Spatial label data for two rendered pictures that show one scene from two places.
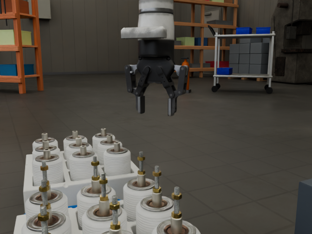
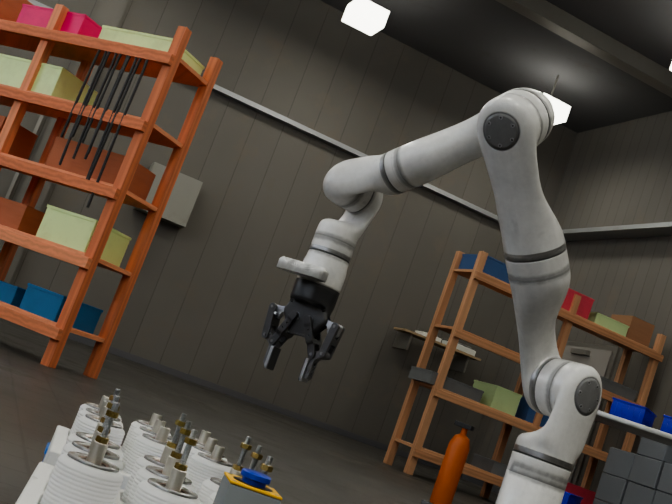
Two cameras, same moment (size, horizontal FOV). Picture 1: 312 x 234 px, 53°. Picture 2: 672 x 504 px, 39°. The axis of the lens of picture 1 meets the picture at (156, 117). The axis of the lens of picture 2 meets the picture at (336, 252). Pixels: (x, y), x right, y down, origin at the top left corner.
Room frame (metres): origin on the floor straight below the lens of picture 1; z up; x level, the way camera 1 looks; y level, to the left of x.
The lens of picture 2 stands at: (-0.84, -0.23, 0.45)
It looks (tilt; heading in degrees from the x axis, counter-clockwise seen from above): 8 degrees up; 9
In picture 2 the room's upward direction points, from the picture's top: 20 degrees clockwise
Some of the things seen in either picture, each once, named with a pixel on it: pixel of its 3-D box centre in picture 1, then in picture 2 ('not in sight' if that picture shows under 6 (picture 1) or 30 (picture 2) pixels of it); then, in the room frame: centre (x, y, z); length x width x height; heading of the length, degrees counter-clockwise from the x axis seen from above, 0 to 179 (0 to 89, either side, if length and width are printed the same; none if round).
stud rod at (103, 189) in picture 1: (103, 190); (180, 444); (0.62, 0.11, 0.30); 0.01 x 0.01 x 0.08
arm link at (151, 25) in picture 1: (152, 24); (319, 264); (0.65, 0.01, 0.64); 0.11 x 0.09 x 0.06; 157
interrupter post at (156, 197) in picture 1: (157, 198); not in sight; (0.66, 0.00, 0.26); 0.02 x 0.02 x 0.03
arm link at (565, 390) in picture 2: not in sight; (557, 415); (0.65, -0.42, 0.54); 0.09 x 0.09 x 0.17; 43
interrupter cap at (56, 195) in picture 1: (46, 197); (97, 441); (0.70, 0.26, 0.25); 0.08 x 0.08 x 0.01
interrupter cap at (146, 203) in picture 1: (157, 203); not in sight; (0.66, 0.00, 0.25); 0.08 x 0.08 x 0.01
